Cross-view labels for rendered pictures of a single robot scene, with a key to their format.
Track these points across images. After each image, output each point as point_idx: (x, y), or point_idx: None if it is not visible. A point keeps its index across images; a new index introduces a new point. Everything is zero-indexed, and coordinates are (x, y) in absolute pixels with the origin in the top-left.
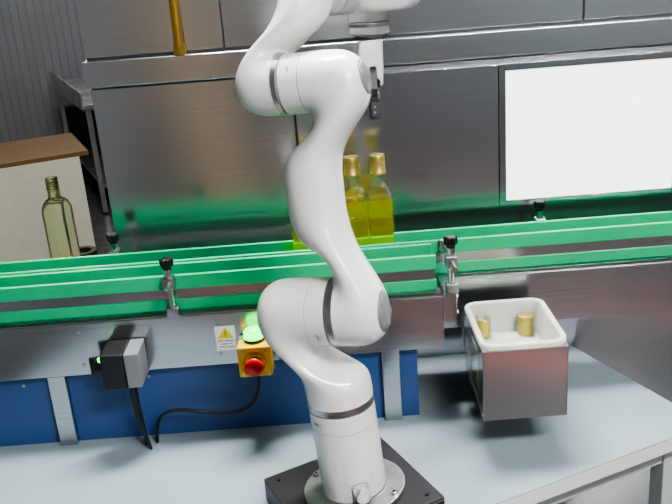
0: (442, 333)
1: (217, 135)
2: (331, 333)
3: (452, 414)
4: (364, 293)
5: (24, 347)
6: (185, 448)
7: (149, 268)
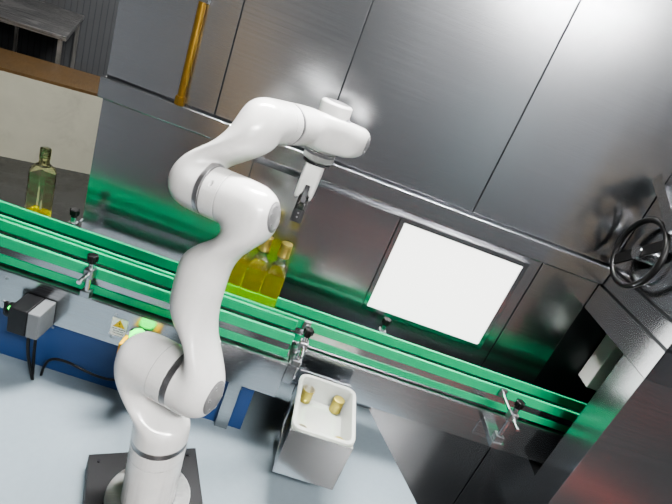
0: (276, 388)
1: None
2: (162, 400)
3: (262, 439)
4: (200, 384)
5: None
6: (57, 390)
7: (86, 251)
